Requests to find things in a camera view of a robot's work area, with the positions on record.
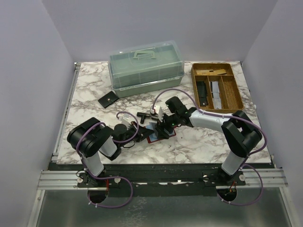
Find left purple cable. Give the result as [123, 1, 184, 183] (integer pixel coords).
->
[75, 111, 139, 209]

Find aluminium frame rail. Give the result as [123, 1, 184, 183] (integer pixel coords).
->
[36, 61, 109, 191]

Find brown cardboard piece in tray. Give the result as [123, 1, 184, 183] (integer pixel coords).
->
[196, 69, 227, 76]

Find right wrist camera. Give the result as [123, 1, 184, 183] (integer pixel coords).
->
[150, 105, 164, 121]

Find white cards in tray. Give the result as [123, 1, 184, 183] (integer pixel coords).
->
[209, 81, 223, 110]

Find black items in tray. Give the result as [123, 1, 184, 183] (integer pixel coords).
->
[196, 81, 209, 107]

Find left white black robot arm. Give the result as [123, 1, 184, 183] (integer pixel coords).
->
[67, 117, 154, 187]

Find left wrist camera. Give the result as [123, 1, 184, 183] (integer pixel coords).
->
[121, 113, 132, 128]

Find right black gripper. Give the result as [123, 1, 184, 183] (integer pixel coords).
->
[154, 111, 179, 140]

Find red card holder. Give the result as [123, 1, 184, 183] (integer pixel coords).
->
[145, 122, 176, 143]

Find black T-shaped part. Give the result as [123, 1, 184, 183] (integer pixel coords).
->
[136, 112, 151, 124]

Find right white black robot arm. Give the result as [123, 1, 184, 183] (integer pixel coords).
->
[154, 96, 263, 185]

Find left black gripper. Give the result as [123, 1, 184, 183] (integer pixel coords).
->
[120, 121, 154, 148]

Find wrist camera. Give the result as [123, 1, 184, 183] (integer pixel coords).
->
[121, 113, 132, 128]
[150, 105, 164, 121]

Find black mounting base rail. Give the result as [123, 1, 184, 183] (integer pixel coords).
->
[48, 160, 247, 198]

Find green plastic storage box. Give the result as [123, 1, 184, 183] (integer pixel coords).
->
[108, 41, 185, 98]

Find light blue card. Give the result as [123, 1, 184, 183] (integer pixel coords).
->
[146, 122, 175, 141]

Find brown woven organizer tray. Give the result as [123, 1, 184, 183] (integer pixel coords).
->
[191, 62, 244, 114]

